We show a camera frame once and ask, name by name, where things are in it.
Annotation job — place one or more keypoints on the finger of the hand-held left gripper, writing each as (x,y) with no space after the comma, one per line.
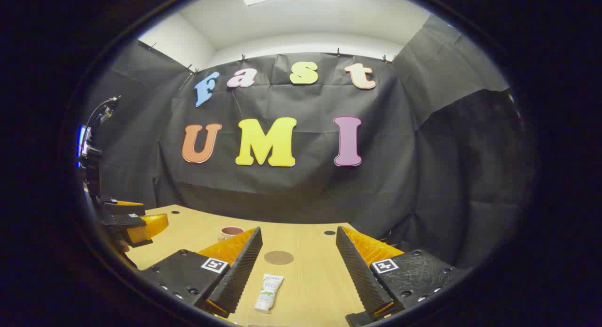
(117,220)
(117,208)

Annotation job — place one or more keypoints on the white toothpaste tube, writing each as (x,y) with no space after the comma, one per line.
(269,291)

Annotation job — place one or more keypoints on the round brown coaster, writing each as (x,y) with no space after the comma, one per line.
(278,257)

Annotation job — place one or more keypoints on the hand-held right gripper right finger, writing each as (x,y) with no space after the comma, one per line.
(360,275)

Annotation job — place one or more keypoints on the wooden desktop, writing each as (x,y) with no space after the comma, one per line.
(305,280)

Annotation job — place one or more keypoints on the pink cup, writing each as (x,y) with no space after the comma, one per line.
(230,233)

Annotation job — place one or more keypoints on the black backdrop cloth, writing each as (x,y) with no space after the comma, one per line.
(291,195)

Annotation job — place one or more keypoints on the computer monitor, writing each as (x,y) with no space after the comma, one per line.
(82,146)

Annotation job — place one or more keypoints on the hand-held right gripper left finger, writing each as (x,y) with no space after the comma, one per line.
(240,275)

